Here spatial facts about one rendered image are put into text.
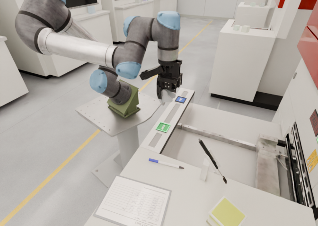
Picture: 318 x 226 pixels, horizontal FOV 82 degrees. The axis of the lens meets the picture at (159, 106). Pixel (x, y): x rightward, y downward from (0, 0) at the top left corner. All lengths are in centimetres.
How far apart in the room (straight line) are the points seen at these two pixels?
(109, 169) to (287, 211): 153
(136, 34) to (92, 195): 150
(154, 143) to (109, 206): 31
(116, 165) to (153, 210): 135
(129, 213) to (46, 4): 76
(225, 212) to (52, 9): 88
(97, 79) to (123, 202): 64
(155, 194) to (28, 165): 182
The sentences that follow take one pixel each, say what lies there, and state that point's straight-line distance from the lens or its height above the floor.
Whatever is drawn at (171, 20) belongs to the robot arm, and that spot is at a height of 144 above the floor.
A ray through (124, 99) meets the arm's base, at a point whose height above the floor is 93.
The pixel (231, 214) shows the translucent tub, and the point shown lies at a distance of 61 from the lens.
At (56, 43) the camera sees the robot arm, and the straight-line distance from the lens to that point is 74.
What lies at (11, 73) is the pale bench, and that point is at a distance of 329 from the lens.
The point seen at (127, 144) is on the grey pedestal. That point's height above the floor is 54.
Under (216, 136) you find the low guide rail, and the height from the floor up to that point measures 85.
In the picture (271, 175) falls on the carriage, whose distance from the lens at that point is 94.
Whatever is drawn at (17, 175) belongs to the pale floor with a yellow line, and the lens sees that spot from 230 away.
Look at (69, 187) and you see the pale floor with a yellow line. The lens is 198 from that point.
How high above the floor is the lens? 156
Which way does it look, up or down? 36 degrees down
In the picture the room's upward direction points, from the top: straight up
